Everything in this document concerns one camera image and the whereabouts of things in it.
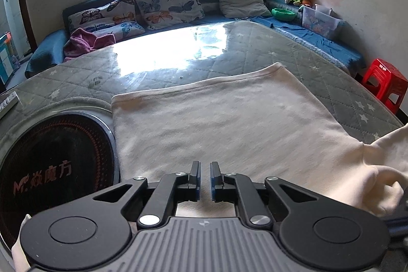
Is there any cream beige garment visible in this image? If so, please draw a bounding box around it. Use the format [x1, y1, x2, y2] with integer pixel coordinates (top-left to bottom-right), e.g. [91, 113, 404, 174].
[12, 63, 407, 271]

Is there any black round induction cooktop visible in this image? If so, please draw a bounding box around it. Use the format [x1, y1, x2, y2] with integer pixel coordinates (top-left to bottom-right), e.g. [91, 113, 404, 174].
[1, 111, 120, 249]

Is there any magenta cloth on sofa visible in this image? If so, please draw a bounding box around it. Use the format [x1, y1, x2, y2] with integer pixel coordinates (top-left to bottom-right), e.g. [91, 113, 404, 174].
[63, 28, 116, 62]

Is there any blue corner sofa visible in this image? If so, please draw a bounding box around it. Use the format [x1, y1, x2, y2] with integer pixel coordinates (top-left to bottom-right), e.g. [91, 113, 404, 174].
[25, 0, 366, 79]

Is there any small butterfly cushion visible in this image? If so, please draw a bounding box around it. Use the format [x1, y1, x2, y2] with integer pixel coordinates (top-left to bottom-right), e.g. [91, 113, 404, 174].
[68, 0, 145, 42]

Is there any green plastic bowl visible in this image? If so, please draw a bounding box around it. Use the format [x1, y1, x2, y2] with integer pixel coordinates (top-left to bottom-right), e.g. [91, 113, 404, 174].
[271, 8, 297, 22]

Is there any grey plain cushion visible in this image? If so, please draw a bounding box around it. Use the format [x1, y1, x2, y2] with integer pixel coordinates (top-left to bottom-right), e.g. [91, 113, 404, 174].
[219, 0, 272, 19]

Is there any white remote control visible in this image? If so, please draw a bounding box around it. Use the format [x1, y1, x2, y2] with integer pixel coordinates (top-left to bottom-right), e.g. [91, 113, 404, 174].
[0, 91, 19, 119]

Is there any large butterfly cushion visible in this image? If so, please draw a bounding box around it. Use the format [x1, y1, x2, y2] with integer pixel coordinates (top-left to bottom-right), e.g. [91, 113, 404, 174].
[135, 0, 205, 30]

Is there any red plastic stool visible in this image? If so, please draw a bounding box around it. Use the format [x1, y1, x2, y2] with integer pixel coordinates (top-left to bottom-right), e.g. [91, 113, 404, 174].
[362, 58, 407, 114]

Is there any clear plastic storage box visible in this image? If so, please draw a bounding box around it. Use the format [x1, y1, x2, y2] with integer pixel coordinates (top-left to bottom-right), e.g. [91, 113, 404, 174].
[302, 4, 345, 40]

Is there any turquoise child furniture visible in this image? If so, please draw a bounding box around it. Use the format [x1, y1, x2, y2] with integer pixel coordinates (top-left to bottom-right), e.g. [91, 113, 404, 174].
[0, 32, 14, 84]

